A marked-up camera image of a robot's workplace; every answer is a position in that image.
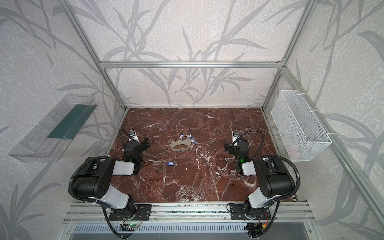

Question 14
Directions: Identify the clear plastic wall shelf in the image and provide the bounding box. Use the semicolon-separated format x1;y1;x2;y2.
9;94;98;163

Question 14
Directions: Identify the aluminium front rail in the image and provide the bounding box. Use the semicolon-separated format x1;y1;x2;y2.
63;202;315;224

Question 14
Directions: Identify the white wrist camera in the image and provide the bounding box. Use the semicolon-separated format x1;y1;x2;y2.
232;131;241;143
128;130;139;142

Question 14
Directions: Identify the metal key holder plate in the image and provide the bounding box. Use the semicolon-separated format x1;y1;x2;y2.
170;140;192;152

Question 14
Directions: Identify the green circuit board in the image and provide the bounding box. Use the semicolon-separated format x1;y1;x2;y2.
119;223;141;232

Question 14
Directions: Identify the white wire mesh basket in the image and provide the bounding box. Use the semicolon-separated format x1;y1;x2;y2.
271;90;332;162

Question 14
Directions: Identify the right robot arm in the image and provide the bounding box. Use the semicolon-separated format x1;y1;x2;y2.
224;141;301;220

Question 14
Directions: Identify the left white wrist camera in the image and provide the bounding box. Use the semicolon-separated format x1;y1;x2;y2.
128;130;139;142

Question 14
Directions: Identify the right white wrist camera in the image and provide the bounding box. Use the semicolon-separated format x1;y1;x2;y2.
232;131;241;143

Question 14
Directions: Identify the aluminium frame crossbar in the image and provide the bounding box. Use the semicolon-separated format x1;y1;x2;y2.
99;61;282;69

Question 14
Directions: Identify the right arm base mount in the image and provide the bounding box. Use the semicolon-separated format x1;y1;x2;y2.
226;203;272;221

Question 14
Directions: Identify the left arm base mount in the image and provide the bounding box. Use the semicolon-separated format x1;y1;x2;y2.
108;204;152;221

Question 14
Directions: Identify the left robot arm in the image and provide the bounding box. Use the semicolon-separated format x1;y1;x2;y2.
68;138;150;215

